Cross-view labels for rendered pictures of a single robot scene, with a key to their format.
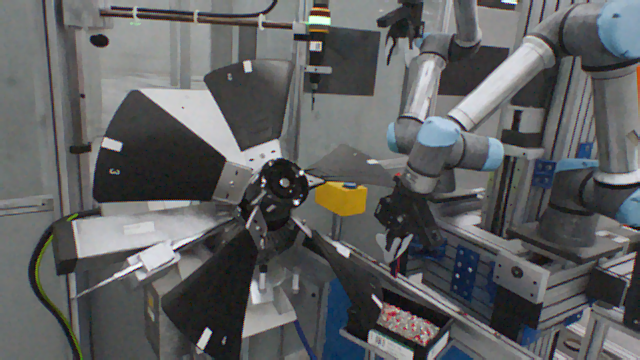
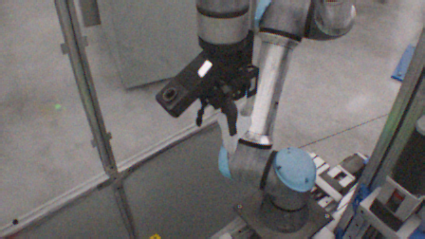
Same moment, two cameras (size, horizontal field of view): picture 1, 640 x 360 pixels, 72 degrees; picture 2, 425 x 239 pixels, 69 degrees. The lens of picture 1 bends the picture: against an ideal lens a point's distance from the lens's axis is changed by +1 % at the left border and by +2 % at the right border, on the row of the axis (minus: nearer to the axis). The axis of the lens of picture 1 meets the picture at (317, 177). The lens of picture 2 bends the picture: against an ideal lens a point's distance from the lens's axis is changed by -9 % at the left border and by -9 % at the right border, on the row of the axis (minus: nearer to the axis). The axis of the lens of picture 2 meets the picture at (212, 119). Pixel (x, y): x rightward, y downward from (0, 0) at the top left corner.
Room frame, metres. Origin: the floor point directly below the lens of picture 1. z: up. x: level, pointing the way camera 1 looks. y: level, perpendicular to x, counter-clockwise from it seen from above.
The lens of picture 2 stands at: (1.04, -0.21, 1.92)
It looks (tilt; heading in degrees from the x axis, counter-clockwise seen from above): 42 degrees down; 358
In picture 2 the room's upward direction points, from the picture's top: straight up
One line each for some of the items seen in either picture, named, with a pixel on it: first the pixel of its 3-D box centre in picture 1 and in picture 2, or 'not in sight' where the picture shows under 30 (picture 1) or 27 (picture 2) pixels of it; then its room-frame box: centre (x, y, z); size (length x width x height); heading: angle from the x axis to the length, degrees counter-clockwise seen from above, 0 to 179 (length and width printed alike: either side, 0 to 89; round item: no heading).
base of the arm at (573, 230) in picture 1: (567, 220); not in sight; (1.19, -0.72, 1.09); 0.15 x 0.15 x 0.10
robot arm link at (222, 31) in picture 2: not in sight; (221, 22); (1.50, -0.24, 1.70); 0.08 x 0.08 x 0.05
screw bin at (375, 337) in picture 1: (398, 325); not in sight; (0.97, -0.24, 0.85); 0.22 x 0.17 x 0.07; 53
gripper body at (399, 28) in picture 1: (408, 19); (225, 66); (1.50, -0.25, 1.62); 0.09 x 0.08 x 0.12; 127
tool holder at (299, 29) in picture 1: (313, 48); not in sight; (0.98, 0.03, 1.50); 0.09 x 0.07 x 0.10; 72
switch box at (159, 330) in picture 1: (167, 312); not in sight; (1.11, 0.41, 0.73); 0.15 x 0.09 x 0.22; 37
